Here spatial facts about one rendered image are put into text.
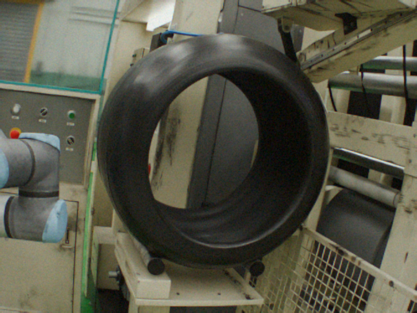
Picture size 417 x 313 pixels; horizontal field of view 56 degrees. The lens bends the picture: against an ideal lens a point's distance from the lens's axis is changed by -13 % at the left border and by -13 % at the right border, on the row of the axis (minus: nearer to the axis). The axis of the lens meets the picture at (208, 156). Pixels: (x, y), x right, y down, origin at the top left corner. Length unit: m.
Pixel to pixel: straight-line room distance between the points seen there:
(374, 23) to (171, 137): 0.72
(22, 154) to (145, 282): 0.49
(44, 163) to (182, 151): 0.67
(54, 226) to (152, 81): 0.38
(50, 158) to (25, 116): 0.91
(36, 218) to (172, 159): 0.67
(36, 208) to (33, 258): 1.00
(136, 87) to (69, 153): 0.84
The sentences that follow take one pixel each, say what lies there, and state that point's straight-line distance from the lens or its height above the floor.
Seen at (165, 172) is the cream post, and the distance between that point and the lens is 1.41.
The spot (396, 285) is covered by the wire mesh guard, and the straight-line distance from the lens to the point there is 1.02.
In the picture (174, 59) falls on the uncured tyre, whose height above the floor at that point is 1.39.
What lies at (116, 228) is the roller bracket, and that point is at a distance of 1.40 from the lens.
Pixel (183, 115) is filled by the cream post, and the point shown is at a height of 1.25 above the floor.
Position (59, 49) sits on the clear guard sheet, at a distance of 1.72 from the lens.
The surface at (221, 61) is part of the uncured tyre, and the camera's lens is 0.98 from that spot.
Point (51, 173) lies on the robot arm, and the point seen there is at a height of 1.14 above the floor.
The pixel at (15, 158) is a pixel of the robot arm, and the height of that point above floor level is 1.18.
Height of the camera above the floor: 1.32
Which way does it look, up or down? 8 degrees down
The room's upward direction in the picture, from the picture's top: 10 degrees clockwise
